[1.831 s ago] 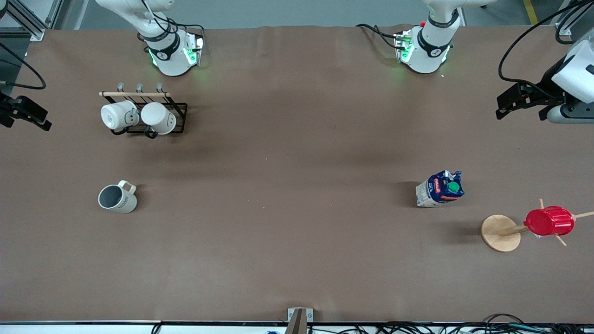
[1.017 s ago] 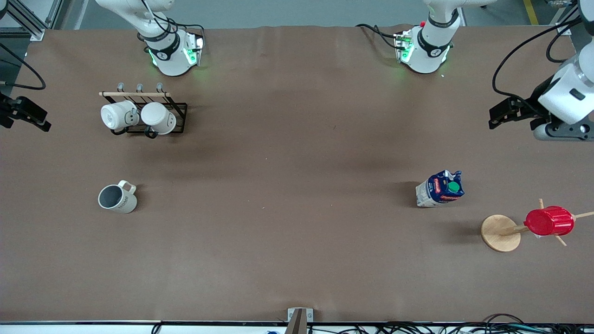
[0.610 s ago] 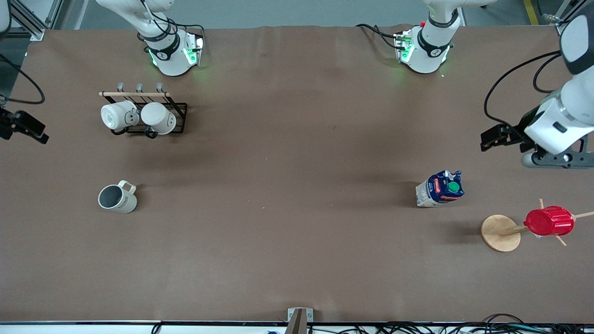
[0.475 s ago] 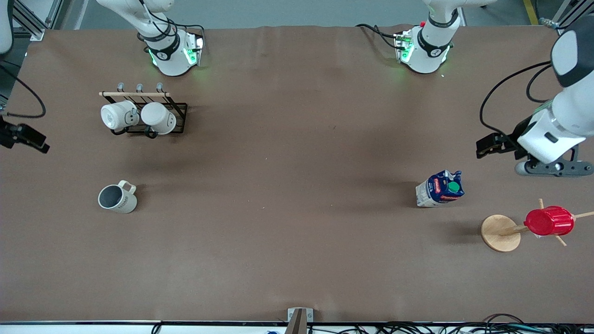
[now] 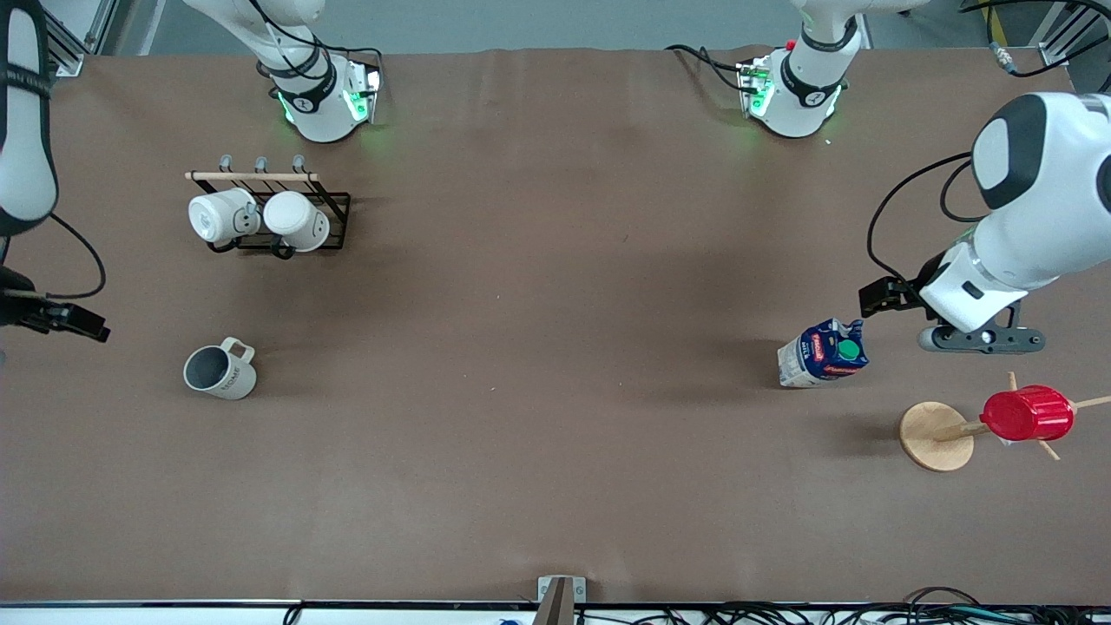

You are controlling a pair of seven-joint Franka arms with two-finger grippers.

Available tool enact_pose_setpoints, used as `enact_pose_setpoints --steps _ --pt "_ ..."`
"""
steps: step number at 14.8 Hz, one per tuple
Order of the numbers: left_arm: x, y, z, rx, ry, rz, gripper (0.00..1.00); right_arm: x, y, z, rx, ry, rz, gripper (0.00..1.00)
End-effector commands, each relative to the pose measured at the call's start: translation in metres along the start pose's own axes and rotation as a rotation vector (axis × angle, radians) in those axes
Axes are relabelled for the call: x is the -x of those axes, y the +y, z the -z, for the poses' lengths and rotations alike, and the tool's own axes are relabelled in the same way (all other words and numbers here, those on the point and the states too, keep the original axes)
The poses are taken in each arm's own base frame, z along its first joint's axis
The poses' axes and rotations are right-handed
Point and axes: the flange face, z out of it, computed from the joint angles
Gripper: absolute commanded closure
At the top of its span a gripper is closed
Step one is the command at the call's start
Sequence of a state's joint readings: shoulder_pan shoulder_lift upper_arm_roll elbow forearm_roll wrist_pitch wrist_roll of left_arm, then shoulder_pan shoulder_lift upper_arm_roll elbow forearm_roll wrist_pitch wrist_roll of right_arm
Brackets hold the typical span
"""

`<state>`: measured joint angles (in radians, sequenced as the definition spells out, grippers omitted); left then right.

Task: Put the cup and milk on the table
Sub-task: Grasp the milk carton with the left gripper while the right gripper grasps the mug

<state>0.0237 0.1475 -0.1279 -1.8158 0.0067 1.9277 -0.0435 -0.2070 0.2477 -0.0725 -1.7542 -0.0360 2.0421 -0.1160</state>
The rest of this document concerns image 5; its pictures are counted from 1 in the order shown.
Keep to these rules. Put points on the white ceramic mug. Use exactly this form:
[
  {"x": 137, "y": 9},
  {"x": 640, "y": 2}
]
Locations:
[
  {"x": 291, "y": 217},
  {"x": 217, "y": 217}
]

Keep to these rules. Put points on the blue Pascual milk carton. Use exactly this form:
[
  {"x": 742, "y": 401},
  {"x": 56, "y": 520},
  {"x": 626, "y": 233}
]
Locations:
[{"x": 803, "y": 360}]

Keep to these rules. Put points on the aluminium frame profile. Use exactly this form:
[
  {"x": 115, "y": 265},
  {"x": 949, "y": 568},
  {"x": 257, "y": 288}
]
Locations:
[
  {"x": 1055, "y": 35},
  {"x": 69, "y": 48}
]

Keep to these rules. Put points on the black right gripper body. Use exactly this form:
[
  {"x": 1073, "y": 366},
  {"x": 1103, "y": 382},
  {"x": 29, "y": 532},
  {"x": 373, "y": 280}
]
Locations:
[{"x": 19, "y": 309}]

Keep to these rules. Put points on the metal bracket with brown post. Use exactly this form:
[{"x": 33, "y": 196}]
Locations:
[{"x": 548, "y": 590}]

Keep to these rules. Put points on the wooden mug tree stand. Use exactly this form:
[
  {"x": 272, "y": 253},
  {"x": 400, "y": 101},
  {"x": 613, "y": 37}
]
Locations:
[{"x": 933, "y": 438}]

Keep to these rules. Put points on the white mug with HOME print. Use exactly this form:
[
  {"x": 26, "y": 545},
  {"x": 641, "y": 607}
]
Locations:
[{"x": 230, "y": 378}]

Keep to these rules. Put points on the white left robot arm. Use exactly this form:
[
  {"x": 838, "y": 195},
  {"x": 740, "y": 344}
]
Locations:
[{"x": 1041, "y": 217}]

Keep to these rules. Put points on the brown table cover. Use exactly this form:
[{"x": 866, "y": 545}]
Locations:
[{"x": 555, "y": 347}]

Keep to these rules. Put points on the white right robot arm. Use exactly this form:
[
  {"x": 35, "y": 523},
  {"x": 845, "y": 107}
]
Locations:
[{"x": 317, "y": 104}]

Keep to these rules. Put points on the red ribbed plastic cup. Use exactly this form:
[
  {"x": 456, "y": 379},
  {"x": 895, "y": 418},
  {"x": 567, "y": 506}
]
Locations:
[{"x": 1028, "y": 415}]

